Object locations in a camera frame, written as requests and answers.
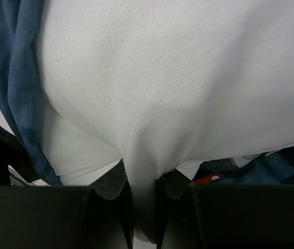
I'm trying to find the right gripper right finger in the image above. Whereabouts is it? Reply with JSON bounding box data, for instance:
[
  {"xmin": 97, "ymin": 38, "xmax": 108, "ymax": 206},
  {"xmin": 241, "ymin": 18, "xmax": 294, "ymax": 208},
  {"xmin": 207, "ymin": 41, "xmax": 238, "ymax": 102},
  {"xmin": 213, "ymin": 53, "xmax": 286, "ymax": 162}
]
[{"xmin": 156, "ymin": 170, "xmax": 294, "ymax": 248}]

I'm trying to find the white pillow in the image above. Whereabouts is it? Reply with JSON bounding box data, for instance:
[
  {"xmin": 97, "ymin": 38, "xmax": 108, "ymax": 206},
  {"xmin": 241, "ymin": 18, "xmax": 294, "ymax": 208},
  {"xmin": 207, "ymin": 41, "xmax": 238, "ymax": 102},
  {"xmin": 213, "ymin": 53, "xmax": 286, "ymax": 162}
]
[{"xmin": 35, "ymin": 1, "xmax": 294, "ymax": 243}]

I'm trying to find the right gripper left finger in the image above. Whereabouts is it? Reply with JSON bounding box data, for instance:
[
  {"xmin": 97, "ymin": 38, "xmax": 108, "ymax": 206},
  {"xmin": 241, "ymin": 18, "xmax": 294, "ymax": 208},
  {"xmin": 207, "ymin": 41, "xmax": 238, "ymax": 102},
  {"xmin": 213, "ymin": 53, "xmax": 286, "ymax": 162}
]
[{"xmin": 0, "ymin": 162, "xmax": 134, "ymax": 248}]

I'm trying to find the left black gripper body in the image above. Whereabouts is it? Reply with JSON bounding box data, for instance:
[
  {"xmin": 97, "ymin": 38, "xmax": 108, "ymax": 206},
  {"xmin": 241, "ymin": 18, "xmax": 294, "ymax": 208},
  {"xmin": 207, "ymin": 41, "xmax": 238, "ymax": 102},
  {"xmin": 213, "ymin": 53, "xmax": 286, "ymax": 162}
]
[{"xmin": 0, "ymin": 126, "xmax": 39, "ymax": 186}]

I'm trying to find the blue cartoon print pillowcase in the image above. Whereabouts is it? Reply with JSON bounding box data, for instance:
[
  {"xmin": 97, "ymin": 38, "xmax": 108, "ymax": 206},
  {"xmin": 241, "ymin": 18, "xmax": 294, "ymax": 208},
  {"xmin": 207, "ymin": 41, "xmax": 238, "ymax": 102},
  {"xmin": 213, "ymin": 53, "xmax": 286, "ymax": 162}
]
[{"xmin": 0, "ymin": 1, "xmax": 62, "ymax": 185}]

